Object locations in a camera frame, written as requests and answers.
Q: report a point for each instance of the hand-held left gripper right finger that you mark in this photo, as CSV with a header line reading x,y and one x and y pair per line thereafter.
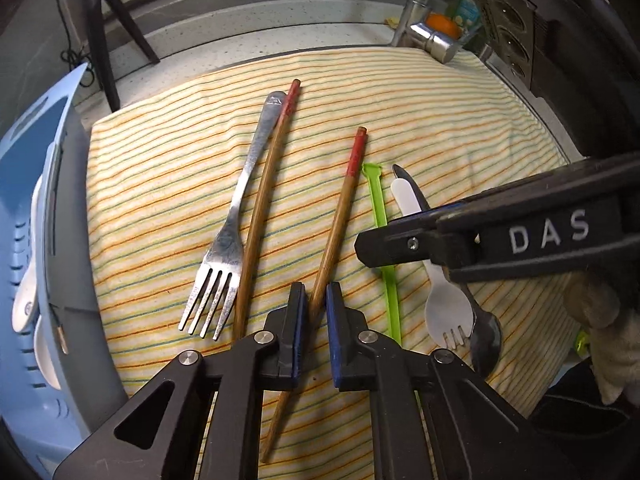
x,y
334,335

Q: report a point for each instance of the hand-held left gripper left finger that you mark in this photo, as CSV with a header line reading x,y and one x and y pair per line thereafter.
x,y
298,332

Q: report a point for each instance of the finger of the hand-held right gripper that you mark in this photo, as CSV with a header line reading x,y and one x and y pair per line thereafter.
x,y
420,217
400,250

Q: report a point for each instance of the white plastic spork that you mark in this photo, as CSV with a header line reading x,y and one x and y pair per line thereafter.
x,y
442,305

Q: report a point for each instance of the red wooden chopstick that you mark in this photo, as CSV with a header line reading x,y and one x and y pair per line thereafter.
x,y
270,160
345,195

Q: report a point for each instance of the white plastic spoon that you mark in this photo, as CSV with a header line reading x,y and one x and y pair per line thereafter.
x,y
25,300
47,360

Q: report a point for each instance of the blue plastic drain basket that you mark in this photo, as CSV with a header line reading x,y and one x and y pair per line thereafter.
x,y
30,160

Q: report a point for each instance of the person's right forearm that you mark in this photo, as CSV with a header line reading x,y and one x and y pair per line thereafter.
x,y
590,435

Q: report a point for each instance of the person's right hand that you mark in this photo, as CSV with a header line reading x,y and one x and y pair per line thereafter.
x,y
605,330

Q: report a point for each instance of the green plastic stick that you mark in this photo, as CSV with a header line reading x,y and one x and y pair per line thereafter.
x,y
377,200

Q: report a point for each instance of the metal fork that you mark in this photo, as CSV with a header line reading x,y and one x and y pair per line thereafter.
x,y
250,160

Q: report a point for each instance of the chrome kitchen faucet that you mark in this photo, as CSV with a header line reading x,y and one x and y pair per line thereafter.
x,y
434,40

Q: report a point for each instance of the yellow dish sponge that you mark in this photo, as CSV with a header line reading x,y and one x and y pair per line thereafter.
x,y
391,21

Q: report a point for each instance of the striped yellow cloth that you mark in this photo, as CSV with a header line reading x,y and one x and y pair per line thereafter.
x,y
165,185

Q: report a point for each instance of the green soap pump bottle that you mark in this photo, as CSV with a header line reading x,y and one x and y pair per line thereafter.
x,y
467,12

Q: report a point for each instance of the black tripod stand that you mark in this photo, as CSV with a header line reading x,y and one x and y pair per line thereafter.
x,y
100,50

